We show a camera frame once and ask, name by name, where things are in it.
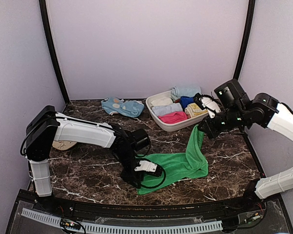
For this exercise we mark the white plastic basin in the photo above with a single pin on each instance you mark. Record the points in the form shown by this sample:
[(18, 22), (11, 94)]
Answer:
[(175, 126)]

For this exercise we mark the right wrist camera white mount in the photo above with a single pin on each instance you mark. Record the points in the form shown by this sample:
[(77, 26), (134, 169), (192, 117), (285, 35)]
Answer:
[(207, 102)]

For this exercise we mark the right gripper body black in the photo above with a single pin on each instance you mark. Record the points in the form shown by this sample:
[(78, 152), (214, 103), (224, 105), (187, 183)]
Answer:
[(216, 129)]

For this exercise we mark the dark blue rolled towel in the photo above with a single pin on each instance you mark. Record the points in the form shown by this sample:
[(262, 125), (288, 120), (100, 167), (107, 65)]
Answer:
[(185, 101)]

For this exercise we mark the cream rolled towel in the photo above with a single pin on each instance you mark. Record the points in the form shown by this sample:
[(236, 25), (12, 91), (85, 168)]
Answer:
[(163, 101)]

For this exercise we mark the pink rolled towel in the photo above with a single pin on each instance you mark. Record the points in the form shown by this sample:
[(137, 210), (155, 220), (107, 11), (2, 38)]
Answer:
[(173, 117)]

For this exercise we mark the white slotted cable duct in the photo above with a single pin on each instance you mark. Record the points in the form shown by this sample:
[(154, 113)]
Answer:
[(127, 226)]

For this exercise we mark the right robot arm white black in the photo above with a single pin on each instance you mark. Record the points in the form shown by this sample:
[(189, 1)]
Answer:
[(231, 109)]

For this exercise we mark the light blue patterned towel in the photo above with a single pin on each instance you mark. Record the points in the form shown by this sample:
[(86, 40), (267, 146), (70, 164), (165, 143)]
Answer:
[(129, 108)]

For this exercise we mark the yellow-green crocodile towel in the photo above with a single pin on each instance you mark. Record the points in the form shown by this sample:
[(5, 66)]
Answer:
[(193, 110)]

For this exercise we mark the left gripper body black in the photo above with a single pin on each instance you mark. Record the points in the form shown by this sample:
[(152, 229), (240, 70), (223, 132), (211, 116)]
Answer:
[(125, 175)]

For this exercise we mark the right black frame post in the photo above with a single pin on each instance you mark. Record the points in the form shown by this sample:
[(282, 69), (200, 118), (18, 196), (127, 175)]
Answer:
[(245, 39)]

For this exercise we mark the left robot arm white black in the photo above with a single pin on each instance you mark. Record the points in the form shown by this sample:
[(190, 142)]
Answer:
[(50, 126)]

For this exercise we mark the left black frame post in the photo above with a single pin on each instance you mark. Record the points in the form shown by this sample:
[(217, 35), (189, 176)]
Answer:
[(52, 50)]

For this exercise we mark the beige embroidered round cloth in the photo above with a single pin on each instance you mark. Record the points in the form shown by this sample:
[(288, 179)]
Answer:
[(63, 145)]

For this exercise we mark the black front rail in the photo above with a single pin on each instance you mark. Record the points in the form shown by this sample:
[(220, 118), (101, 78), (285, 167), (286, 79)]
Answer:
[(87, 210)]

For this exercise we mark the black frame post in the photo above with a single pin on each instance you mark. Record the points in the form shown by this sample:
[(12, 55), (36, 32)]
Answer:
[(52, 50), (245, 39)]

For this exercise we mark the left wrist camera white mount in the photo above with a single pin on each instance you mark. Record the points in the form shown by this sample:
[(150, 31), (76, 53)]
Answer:
[(149, 167)]

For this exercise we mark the green towel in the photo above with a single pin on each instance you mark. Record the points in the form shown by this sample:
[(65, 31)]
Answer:
[(189, 164)]

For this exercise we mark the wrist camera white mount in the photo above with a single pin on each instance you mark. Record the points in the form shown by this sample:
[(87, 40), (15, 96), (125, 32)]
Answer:
[(149, 167), (207, 102)]

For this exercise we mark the small circuit board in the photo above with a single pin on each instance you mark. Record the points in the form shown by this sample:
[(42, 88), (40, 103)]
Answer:
[(69, 224)]

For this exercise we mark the pale blue rolled towel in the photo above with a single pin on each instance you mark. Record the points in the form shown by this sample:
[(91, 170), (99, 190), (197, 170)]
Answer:
[(190, 91)]

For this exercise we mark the lavender rolled towel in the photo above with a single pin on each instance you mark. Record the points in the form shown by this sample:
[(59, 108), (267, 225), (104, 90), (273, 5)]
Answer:
[(167, 109)]

